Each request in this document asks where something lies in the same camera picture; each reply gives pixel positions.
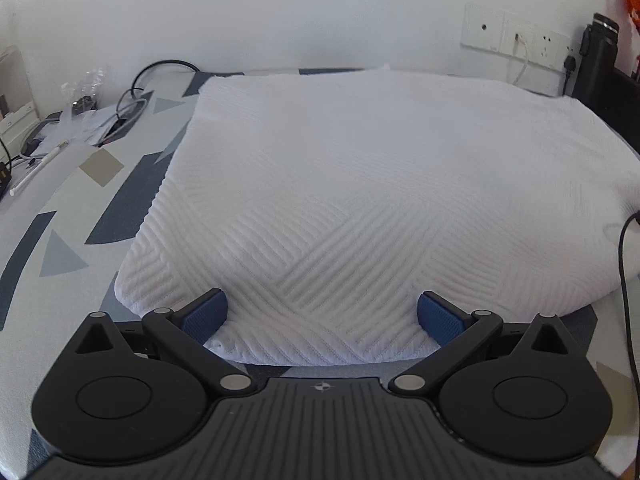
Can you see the black charger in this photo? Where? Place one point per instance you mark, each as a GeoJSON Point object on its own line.
{"type": "Point", "coordinates": [5, 180]}

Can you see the clear acrylic cosmetic organizer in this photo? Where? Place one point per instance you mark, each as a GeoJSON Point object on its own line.
{"type": "Point", "coordinates": [15, 90]}

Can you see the black insulated bottle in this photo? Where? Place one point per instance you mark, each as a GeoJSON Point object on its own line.
{"type": "Point", "coordinates": [597, 60]}

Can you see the white textured garment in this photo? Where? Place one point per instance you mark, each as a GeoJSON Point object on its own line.
{"type": "Point", "coordinates": [375, 185]}

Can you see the geometric patterned mat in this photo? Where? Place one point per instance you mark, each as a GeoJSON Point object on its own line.
{"type": "Point", "coordinates": [75, 240]}

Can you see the black plug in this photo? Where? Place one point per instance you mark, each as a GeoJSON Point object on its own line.
{"type": "Point", "coordinates": [571, 65]}

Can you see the white wall socket panel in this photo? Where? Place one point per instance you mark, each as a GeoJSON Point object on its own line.
{"type": "Point", "coordinates": [495, 30]}

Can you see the black cabinet box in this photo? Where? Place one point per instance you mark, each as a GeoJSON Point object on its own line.
{"type": "Point", "coordinates": [625, 105]}

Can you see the white pen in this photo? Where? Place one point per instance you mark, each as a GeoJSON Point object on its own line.
{"type": "Point", "coordinates": [37, 170]}

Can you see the clear plastic wrapper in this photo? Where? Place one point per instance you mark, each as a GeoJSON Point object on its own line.
{"type": "Point", "coordinates": [85, 92]}

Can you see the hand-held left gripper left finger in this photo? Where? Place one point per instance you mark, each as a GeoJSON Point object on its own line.
{"type": "Point", "coordinates": [205, 315]}

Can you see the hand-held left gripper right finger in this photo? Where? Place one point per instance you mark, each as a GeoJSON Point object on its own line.
{"type": "Point", "coordinates": [440, 317]}

